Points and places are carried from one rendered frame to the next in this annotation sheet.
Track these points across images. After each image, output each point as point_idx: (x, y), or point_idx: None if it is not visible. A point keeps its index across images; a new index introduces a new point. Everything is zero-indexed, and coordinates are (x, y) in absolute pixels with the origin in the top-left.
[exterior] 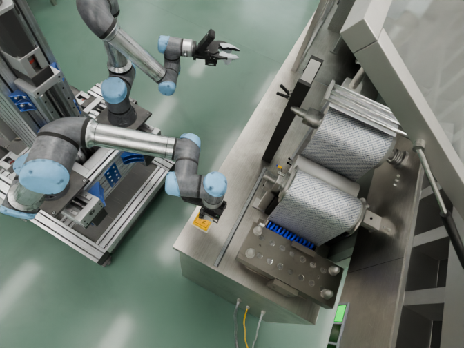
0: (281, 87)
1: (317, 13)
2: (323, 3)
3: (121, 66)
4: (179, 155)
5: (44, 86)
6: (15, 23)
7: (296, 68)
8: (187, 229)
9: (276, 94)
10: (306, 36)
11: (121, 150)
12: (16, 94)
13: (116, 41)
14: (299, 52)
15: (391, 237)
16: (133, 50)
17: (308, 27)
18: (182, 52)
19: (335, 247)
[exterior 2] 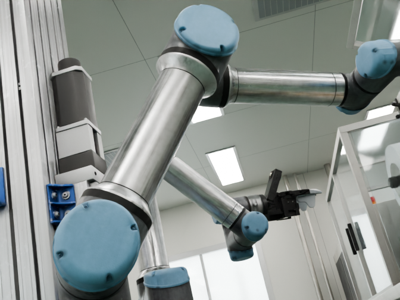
0: (394, 103)
1: (365, 194)
2: (362, 181)
3: (164, 264)
4: (350, 73)
5: (100, 175)
6: (90, 91)
7: (398, 280)
8: None
9: (397, 116)
10: (375, 228)
11: (275, 80)
12: (59, 184)
13: (177, 162)
14: (383, 253)
15: None
16: (198, 174)
17: (369, 216)
18: (250, 203)
19: None
